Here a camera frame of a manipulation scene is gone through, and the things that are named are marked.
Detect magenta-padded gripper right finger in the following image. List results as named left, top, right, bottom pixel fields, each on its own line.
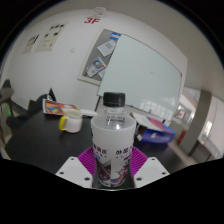
left=128, top=146, right=170, bottom=189

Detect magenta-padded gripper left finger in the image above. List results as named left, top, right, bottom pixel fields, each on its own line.
left=54, top=146, right=98, bottom=189

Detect clear labelled water bottle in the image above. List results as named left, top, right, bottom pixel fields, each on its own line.
left=90, top=92, right=138, bottom=188

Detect blue and white paper bag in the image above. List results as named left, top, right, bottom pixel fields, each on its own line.
left=131, top=111, right=177, bottom=144

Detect small flat white box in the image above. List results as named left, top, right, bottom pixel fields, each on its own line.
left=79, top=109, right=98, bottom=118

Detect colourful orange booklet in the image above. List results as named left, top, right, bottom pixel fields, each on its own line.
left=42, top=98, right=81, bottom=117

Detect black chair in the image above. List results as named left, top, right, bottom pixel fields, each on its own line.
left=6, top=88, right=56, bottom=132

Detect large white whiteboard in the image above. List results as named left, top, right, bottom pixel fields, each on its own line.
left=96, top=33, right=184, bottom=116

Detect red floor number sign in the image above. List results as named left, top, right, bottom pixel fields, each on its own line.
left=83, top=16, right=101, bottom=25

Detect white ceiling device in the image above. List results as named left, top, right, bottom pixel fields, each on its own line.
left=94, top=7, right=108, bottom=18

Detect white mug with yellow handle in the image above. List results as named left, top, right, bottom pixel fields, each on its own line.
left=59, top=109, right=83, bottom=134

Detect large white wall poster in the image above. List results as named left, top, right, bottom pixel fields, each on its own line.
left=35, top=22, right=69, bottom=52

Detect small white wall poster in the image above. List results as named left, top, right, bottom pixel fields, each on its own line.
left=22, top=34, right=40, bottom=54

